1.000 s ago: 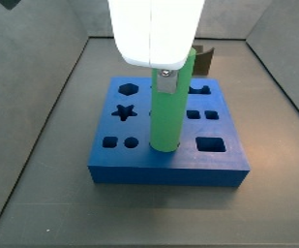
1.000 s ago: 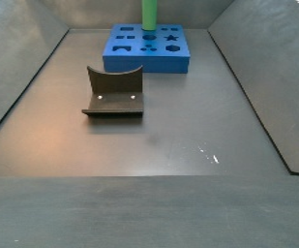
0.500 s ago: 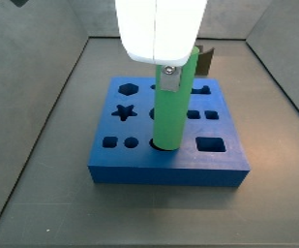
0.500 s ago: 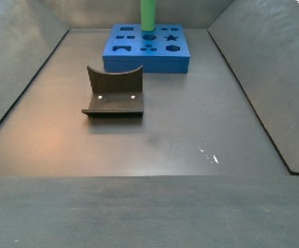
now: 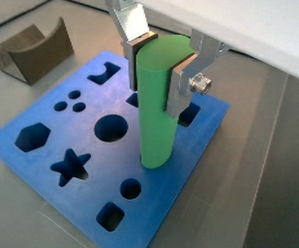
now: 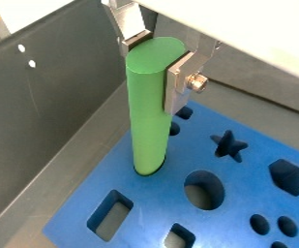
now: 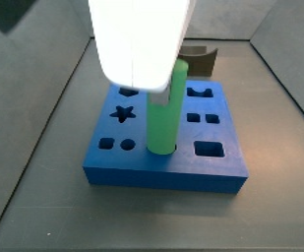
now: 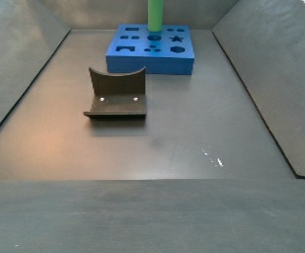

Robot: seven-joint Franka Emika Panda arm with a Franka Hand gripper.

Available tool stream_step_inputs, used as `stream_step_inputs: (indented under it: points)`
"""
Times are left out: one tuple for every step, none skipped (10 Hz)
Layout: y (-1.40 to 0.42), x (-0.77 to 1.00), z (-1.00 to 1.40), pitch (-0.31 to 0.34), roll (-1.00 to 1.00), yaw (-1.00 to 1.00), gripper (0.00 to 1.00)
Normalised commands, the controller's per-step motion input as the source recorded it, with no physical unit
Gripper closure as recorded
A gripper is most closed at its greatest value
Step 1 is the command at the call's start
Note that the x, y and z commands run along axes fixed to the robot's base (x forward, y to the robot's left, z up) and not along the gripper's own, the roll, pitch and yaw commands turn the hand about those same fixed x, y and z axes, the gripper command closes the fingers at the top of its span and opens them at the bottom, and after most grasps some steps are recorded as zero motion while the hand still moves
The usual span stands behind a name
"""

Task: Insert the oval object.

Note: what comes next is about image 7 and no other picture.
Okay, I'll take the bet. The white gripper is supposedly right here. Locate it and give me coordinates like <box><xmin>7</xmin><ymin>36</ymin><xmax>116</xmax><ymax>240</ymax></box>
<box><xmin>88</xmin><ymin>0</ymin><xmax>190</xmax><ymax>106</ymax></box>

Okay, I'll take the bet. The green oval peg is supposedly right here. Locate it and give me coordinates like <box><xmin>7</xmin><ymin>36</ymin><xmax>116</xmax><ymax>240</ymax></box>
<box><xmin>146</xmin><ymin>59</ymin><xmax>189</xmax><ymax>155</ymax></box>

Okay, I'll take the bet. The dark curved block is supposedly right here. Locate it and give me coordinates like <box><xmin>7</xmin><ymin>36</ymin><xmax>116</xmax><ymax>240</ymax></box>
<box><xmin>178</xmin><ymin>46</ymin><xmax>218</xmax><ymax>77</ymax></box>

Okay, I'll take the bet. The blue shape sorter block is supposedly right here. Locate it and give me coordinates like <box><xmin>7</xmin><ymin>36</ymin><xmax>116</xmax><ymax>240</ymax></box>
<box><xmin>83</xmin><ymin>80</ymin><xmax>249</xmax><ymax>193</ymax></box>

